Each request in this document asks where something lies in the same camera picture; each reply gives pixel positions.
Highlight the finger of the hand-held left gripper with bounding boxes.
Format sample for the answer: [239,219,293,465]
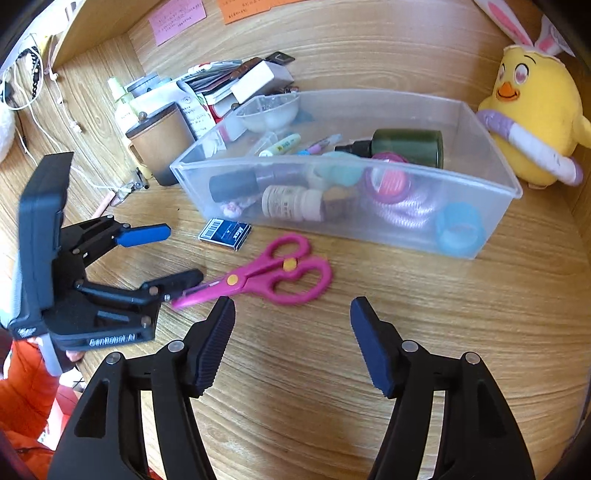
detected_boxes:
[115,224,172,248]
[137,270,204,306]

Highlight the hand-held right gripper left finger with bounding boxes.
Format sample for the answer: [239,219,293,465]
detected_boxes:
[48,296,236,480]

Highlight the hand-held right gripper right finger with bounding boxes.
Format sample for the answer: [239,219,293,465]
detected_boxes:
[350,298,536,480]

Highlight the pink scissors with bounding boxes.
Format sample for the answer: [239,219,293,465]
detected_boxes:
[171,233,334,309]

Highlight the dark grey bottle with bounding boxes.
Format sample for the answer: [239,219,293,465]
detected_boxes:
[209,166,315,205]

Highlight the blue tape roll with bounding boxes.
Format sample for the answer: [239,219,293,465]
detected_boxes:
[434,202,486,256]

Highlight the clear plastic storage box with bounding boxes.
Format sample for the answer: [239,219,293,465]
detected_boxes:
[169,89,524,262]

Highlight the pink tape roll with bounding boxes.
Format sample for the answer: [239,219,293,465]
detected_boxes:
[362,159,415,202]

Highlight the teal round container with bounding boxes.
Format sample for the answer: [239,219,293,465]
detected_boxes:
[314,154,364,188]

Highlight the green spray bottle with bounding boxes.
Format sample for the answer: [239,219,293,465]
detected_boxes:
[335,129,444,169]

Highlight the person's left forearm orange sleeve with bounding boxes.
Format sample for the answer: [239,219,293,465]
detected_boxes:
[0,339,63,480]

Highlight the pink pen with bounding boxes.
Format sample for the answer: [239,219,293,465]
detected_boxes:
[93,191,115,221]

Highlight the blue staple box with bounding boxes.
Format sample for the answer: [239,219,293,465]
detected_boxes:
[198,218,254,253]

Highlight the brown cup with dark lid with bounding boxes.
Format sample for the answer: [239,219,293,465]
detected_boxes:
[126,102,200,186]

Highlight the white bottle green cap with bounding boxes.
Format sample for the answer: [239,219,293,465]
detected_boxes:
[107,78,140,136]

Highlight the white bottle brown cap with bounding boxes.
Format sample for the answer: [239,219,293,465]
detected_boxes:
[261,185,325,222]

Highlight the grey round tin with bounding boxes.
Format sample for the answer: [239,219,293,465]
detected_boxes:
[126,75,179,96]

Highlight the stack of books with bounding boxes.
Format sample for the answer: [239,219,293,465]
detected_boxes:
[178,62,252,139]

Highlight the clear plastic bowl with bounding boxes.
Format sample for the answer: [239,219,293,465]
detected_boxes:
[235,92,301,133]

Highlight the white red marker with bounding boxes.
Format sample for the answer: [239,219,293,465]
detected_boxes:
[187,59,244,75]

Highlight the white cardboard box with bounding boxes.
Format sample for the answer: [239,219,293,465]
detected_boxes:
[231,60,295,105]

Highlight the pink sticky note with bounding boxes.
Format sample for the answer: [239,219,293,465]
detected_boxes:
[148,0,208,47]

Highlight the orange sticky note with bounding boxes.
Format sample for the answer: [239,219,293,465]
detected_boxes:
[217,0,279,25]

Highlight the yellow chick plush toy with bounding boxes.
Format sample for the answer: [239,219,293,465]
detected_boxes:
[471,0,591,188]

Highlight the metal key ring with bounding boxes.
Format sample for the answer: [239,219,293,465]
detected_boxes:
[117,168,151,197]

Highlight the white cable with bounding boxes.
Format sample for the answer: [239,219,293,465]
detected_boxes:
[0,44,118,191]

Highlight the pink coiled rope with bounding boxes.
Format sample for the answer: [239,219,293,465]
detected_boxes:
[369,185,440,230]

